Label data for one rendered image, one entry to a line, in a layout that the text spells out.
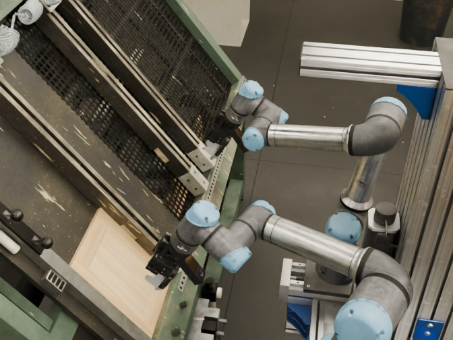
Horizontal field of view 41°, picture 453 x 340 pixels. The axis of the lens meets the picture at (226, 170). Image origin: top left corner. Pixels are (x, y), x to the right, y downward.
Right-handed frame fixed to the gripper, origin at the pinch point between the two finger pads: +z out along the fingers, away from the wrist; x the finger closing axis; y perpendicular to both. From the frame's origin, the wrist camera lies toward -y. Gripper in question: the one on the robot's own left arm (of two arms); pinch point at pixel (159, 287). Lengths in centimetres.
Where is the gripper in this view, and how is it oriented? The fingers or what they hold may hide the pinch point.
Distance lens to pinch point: 177.1
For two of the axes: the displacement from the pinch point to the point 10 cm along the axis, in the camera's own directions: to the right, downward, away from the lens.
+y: -8.7, -4.8, -1.5
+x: -1.9, 6.0, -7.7
